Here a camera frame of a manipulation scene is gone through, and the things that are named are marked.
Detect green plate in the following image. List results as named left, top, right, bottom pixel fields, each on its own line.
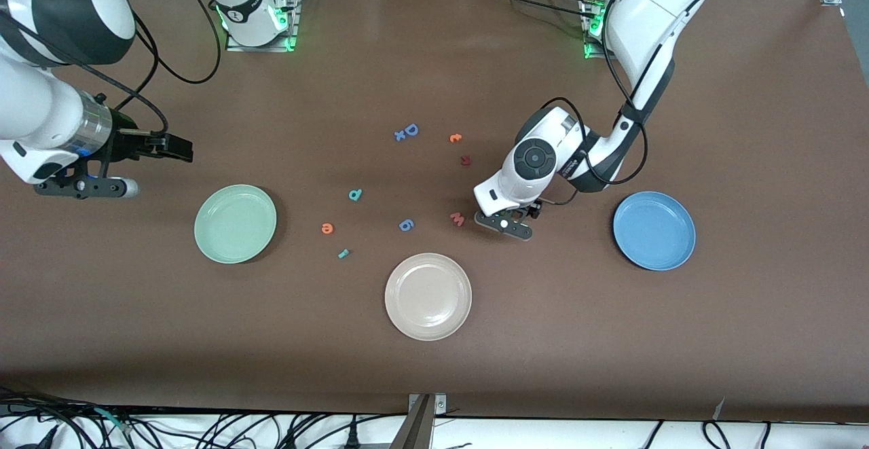
left=193, top=184, right=278, bottom=264

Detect blue plate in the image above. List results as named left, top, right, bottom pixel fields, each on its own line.
left=612, top=191, right=697, bottom=272

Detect beige plate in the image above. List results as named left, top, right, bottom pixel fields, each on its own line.
left=384, top=253, right=473, bottom=342

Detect brown table cover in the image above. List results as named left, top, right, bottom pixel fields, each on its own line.
left=0, top=0, right=869, bottom=424

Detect grey metal beam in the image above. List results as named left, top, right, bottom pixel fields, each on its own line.
left=389, top=395, right=435, bottom=449

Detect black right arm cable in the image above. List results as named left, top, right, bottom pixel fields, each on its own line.
left=95, top=0, right=223, bottom=136

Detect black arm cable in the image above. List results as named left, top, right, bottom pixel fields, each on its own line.
left=536, top=0, right=798, bottom=206
left=95, top=0, right=223, bottom=136

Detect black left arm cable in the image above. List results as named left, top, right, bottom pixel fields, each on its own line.
left=536, top=0, right=798, bottom=206

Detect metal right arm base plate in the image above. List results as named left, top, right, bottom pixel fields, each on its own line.
left=225, top=0, right=303, bottom=53

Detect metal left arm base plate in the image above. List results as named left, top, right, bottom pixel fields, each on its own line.
left=583, top=0, right=615, bottom=60

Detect grey metal table bracket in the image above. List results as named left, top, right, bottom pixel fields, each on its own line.
left=409, top=393, right=447, bottom=414

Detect teal floor cable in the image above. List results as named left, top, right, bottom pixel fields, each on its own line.
left=94, top=407, right=134, bottom=434

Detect tangled black floor cables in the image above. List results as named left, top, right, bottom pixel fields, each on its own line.
left=0, top=387, right=408, bottom=449

